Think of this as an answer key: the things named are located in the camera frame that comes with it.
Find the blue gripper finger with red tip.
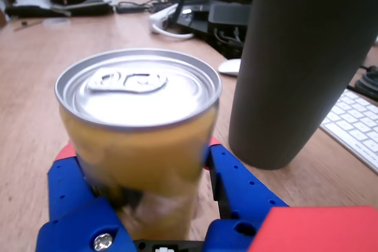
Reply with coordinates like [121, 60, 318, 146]
[35, 141, 134, 252]
[203, 136, 291, 252]

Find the yellow drink can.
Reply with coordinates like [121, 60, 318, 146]
[54, 47, 223, 241]

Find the grey black pouch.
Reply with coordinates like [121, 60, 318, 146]
[5, 0, 115, 18]

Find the dark box-shaped dock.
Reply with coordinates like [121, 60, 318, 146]
[207, 1, 252, 60]

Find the white keyboard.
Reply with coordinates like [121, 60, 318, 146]
[320, 88, 378, 175]

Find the black flat console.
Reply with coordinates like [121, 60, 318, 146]
[174, 0, 214, 34]

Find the tall grey cup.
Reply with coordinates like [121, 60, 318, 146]
[228, 0, 378, 171]

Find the white computer mouse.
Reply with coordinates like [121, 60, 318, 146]
[217, 58, 242, 77]

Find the small black adapter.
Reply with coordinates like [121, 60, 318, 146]
[115, 1, 149, 14]

